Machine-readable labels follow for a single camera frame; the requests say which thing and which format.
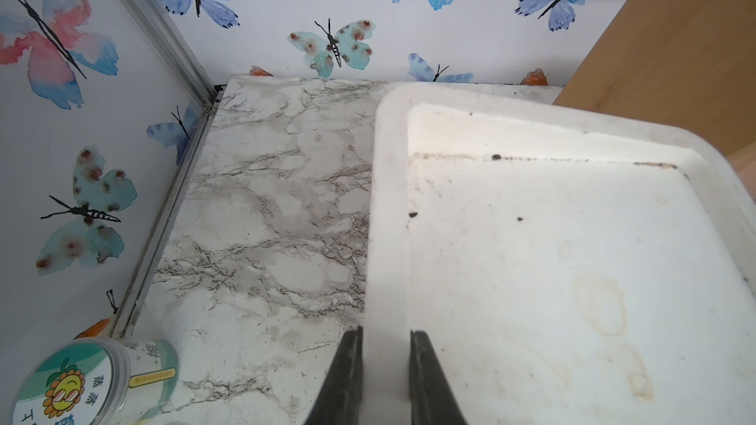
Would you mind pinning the white drawer cabinet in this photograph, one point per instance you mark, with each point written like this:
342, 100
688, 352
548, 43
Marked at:
569, 267

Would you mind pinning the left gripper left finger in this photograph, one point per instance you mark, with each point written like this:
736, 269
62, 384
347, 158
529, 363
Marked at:
339, 399

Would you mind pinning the wooden shelf stand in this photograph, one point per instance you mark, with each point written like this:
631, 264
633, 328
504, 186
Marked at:
685, 63

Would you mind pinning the clear jar sunflower lid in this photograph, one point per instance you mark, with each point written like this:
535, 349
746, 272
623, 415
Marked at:
98, 381

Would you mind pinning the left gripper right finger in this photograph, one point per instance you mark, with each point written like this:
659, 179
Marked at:
432, 399

